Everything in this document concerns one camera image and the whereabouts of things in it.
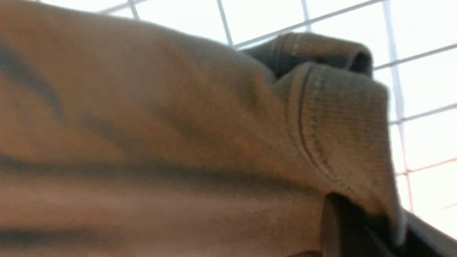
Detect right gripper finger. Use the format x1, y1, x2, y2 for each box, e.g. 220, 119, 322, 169
320, 194, 457, 257

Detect gray long-sleeved shirt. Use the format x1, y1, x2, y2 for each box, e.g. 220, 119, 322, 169
0, 0, 406, 257

